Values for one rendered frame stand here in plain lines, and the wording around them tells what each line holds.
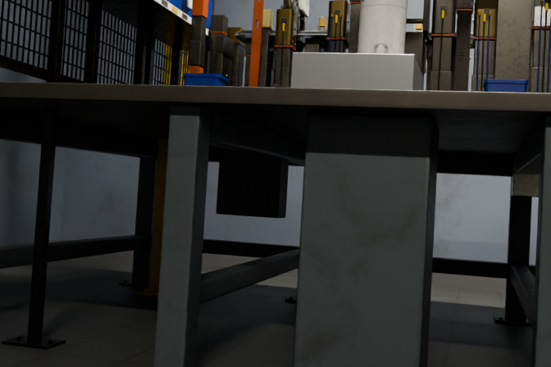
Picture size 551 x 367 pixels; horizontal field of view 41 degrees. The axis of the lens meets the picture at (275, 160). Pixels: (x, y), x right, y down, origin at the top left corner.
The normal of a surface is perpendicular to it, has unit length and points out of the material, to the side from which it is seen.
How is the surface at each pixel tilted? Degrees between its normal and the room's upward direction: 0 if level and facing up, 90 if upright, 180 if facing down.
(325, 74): 90
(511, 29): 90
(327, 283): 90
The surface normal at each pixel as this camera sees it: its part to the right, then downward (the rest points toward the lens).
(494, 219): -0.26, -0.06
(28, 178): 0.96, 0.04
